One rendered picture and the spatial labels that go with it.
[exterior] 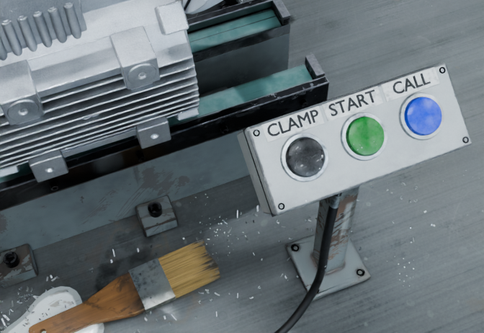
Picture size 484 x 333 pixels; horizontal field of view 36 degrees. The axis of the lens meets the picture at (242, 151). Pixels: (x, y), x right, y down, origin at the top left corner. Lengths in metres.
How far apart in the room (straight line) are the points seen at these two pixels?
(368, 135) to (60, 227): 0.39
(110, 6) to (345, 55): 0.42
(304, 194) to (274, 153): 0.04
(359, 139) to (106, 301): 0.36
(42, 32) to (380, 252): 0.43
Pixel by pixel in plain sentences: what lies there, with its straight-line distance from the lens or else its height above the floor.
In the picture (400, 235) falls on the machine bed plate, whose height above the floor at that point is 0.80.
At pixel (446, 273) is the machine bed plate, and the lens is 0.83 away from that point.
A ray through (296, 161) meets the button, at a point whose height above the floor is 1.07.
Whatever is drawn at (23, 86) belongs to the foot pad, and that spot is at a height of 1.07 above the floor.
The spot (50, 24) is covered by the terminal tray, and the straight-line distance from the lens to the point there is 0.63.
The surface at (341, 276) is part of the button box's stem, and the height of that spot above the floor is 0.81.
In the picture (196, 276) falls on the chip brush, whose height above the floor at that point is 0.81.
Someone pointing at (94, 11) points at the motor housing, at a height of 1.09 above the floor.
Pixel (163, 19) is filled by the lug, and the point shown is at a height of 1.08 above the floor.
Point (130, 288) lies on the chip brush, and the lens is 0.80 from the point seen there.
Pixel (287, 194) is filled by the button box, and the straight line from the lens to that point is 0.56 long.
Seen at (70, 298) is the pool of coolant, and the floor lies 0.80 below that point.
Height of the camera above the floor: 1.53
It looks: 56 degrees down
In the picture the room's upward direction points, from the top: 2 degrees counter-clockwise
